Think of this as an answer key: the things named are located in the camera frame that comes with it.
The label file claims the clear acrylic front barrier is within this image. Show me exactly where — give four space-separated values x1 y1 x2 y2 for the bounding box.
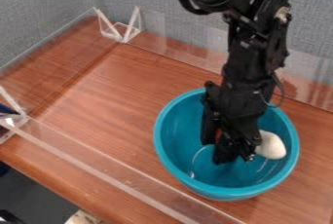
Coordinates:
0 116 246 224

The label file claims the clear acrylic left barrier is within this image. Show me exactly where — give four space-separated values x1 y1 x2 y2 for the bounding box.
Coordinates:
0 7 96 73

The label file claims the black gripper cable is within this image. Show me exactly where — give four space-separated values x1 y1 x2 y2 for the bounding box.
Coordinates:
258 73 286 109

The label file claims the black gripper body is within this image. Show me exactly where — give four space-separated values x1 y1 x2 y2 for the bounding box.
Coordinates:
203 80 276 144

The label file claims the clear acrylic barrier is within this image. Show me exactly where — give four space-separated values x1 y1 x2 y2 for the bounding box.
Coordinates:
0 7 96 73
92 6 333 114
0 116 246 224

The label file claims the plush mushroom with brown cap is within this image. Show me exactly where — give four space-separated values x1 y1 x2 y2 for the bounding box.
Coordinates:
254 130 286 160

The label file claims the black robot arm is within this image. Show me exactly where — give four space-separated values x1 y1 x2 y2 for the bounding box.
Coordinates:
178 0 293 165

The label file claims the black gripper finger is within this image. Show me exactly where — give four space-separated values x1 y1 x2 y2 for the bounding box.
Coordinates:
201 106 221 145
213 129 258 165

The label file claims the blue plastic bowl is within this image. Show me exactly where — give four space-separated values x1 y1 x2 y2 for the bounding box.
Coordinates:
154 89 301 202

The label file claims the clear acrylic back barrier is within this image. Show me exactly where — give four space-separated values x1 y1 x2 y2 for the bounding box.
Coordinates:
92 6 333 114

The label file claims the clear acrylic left bracket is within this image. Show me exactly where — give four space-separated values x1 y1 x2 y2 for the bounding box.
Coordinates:
0 86 28 145

